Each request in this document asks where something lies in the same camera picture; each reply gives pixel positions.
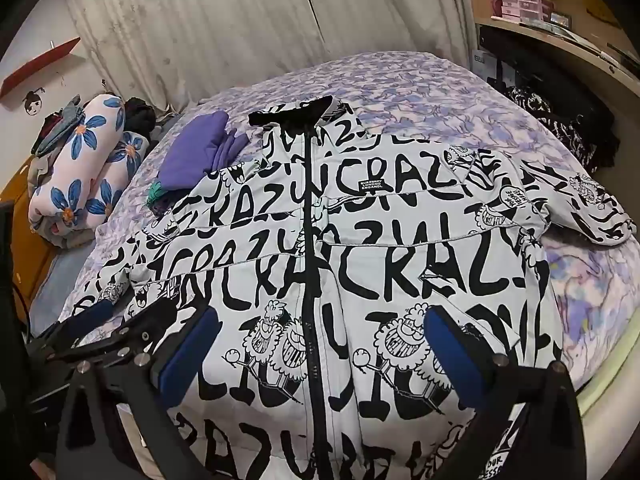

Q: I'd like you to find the black clothes pile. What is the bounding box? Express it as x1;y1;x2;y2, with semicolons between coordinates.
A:
122;97;159;137

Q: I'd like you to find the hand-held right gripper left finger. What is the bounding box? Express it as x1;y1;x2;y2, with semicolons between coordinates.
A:
55;305;221;480

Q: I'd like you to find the purple floral bedspread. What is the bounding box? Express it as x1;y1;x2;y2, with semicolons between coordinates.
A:
30;52;640;411

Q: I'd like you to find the black white patterned garment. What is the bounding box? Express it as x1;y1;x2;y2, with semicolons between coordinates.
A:
502;85;601;173

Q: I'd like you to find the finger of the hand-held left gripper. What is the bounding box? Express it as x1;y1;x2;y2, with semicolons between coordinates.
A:
47;304;178;362
27;300;115;357

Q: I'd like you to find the wall sticker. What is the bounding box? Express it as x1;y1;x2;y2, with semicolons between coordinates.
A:
22;87;47;117

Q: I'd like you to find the white pleated curtain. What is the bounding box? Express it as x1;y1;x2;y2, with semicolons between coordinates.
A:
65;0;476;122

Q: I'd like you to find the grey blue cloth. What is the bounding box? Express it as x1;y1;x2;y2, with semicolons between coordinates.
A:
31;95;84;157

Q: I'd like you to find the red wall shelf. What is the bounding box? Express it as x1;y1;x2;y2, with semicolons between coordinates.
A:
0;37;82;97

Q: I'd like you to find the green cloth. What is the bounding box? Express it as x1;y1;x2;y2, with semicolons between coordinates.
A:
146;180;169;209

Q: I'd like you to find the white jacket with black print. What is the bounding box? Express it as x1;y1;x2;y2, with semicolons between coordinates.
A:
75;95;638;480

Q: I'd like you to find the purple garment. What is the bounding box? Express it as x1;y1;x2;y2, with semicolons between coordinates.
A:
160;110;248;193

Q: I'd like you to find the rolled blue flower blanket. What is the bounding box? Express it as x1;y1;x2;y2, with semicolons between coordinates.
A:
27;92;151;235

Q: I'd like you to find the wooden bed frame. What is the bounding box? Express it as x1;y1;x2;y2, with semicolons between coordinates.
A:
0;157;57;306

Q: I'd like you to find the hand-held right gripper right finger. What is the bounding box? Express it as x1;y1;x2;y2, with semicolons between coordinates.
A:
424;304;588;480

